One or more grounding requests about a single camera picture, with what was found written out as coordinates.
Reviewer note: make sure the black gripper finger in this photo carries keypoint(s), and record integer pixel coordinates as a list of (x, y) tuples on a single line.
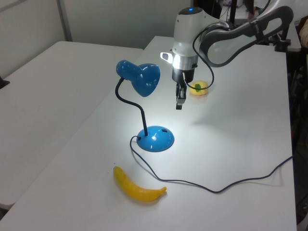
[(182, 97), (177, 90)]

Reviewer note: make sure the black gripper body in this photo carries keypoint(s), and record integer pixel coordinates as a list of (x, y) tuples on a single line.
[(179, 75)]

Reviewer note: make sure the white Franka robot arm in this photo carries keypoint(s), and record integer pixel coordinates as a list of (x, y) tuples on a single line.
[(185, 36)]

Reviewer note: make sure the blue gooseneck desk lamp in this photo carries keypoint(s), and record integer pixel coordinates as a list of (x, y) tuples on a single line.
[(156, 140)]

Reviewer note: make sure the yellow toy fruit green leaf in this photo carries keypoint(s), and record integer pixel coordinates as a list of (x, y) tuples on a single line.
[(202, 90)]

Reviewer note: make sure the yellow toy banana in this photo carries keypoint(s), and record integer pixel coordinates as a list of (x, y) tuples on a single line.
[(137, 190)]

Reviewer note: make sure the black clamped stand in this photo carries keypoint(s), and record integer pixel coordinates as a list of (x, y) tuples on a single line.
[(283, 41)]

